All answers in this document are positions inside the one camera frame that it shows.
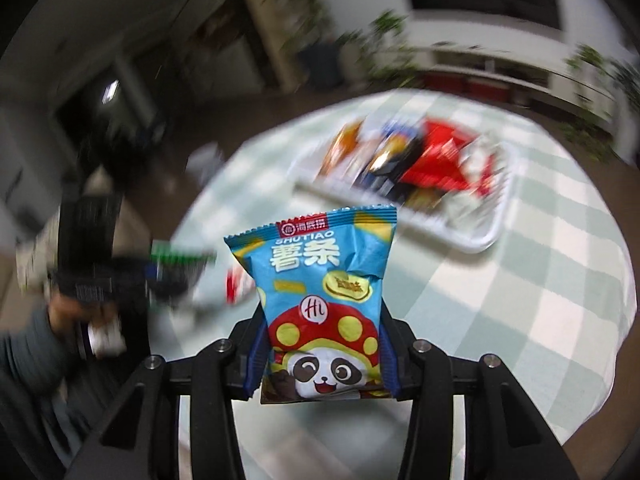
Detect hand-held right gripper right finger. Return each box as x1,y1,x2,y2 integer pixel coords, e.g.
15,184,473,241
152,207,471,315
379,305,581,480

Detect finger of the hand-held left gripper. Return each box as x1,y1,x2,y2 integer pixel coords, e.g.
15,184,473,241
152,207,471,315
145,255,211,306

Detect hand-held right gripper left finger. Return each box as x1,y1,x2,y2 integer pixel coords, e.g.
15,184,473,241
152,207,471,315
65,304,273,480

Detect green snack packet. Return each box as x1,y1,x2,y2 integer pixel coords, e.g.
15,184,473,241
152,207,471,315
151,241,217,268

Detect light blue panda snack packet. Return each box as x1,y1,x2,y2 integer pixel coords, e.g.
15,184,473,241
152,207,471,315
223,204,399,404

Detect white plastic tray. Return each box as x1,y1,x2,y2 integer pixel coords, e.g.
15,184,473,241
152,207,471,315
291,112,517,254

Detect dark blue snack packet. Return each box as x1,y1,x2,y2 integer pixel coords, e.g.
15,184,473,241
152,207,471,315
365,120,426,191

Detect plain red snack packet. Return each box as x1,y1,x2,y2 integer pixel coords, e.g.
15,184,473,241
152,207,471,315
400,119,496,196

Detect orange snack packet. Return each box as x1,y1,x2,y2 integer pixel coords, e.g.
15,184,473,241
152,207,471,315
320,122,363,178

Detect person's left forearm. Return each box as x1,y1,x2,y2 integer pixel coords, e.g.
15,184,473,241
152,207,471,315
0,305,116,466

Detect person's left hand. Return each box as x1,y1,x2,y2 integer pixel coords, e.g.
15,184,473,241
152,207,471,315
47,292,121,333

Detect red and white snack packet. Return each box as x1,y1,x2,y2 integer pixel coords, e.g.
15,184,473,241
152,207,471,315
192,265,257,311

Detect white trash bin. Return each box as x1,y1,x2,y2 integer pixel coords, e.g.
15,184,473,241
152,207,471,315
186,142,226,183

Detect checked tablecloth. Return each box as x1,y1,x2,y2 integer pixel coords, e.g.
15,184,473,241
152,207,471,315
150,87,633,480

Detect dark grey plant pot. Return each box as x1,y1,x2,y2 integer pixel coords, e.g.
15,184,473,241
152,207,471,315
305,42,343,86

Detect red storage boxes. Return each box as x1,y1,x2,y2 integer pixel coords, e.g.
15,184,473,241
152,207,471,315
425,72,511,102

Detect trailing vine plant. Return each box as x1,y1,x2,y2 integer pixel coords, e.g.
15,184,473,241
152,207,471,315
345,10,407,81

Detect white tv stand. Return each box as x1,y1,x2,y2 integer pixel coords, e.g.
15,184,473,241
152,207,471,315
410,35,621,126

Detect small-leaf potted plant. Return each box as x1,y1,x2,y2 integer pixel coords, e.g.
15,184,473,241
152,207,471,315
565,45,640,161

